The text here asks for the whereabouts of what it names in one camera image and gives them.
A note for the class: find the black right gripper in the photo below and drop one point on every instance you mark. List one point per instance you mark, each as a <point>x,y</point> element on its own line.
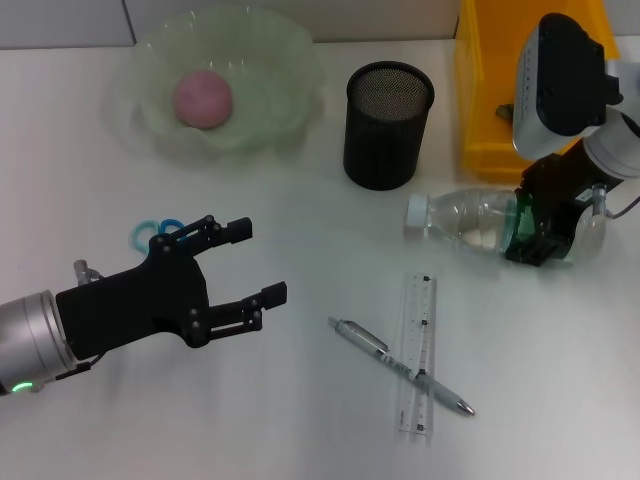
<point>565,180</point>

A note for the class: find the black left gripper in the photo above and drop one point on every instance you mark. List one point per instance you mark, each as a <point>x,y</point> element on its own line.
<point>130,305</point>

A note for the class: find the clear bottle with green label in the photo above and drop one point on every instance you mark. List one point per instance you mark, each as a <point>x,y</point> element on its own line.
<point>460,215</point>

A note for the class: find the green plastic wrapper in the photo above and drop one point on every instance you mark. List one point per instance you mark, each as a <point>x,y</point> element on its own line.
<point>505,112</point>

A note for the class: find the pink toy peach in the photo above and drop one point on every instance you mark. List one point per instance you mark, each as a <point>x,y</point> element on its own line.
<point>202,100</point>

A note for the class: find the white and silver right arm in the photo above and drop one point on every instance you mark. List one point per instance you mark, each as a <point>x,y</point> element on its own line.
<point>615,145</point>

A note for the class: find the blue and teal scissors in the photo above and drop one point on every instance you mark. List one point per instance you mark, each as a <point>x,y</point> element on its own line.
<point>142,232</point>

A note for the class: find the clear plastic ruler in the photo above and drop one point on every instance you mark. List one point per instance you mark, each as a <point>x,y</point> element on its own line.
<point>422,310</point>

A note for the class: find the silver ballpoint pen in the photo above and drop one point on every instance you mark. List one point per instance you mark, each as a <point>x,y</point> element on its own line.
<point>375,350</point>

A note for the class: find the green translucent fruit bowl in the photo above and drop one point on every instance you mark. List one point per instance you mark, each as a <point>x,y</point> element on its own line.
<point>280,75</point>

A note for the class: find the yellow plastic bin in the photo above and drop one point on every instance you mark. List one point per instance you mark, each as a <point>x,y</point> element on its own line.
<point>480,75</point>

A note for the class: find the black mesh cup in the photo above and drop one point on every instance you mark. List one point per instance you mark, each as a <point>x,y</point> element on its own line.
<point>385,140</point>

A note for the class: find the grey vertical wall trim strip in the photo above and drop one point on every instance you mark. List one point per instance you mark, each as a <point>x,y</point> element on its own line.
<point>129,22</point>

